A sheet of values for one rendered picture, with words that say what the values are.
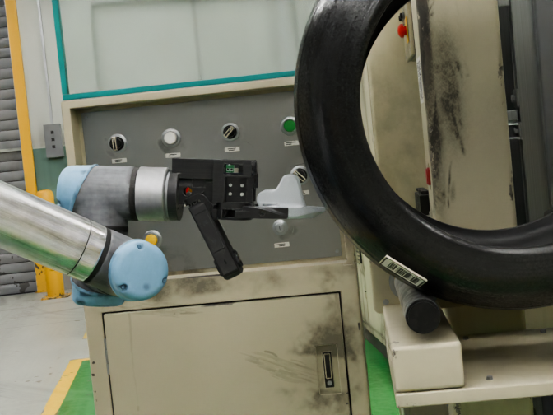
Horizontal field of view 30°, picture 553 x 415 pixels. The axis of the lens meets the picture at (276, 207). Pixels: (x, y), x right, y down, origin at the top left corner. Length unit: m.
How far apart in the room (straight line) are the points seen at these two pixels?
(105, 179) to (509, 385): 0.60
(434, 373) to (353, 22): 0.45
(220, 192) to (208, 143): 0.69
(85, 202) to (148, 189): 0.09
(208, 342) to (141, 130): 0.44
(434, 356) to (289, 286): 0.74
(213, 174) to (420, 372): 0.38
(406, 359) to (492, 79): 0.55
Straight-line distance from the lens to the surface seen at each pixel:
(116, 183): 1.41
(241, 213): 1.38
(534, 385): 1.36
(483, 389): 1.35
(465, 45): 1.69
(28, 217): 1.26
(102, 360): 2.11
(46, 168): 10.32
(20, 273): 10.47
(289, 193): 1.39
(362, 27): 1.30
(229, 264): 1.41
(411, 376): 1.34
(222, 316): 2.05
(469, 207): 1.69
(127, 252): 1.27
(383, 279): 1.66
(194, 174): 1.41
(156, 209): 1.40
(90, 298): 1.42
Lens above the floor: 1.12
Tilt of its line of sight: 3 degrees down
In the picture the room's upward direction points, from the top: 6 degrees counter-clockwise
